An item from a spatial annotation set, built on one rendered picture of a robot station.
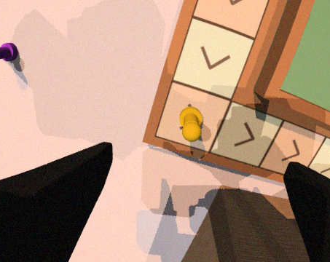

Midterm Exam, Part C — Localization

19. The yellow pawn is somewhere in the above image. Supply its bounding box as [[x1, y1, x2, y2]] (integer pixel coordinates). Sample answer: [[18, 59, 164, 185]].
[[179, 107, 203, 142]]

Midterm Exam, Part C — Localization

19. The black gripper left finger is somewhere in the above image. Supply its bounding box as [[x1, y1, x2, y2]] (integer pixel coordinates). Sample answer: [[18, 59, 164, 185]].
[[0, 142, 113, 262]]

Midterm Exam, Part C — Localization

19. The purple game pawn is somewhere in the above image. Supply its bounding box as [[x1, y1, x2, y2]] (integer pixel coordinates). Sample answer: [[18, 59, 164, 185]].
[[0, 43, 18, 62]]

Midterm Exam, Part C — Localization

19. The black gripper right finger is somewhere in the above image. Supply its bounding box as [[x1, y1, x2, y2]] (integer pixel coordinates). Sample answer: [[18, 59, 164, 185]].
[[283, 161, 330, 262]]

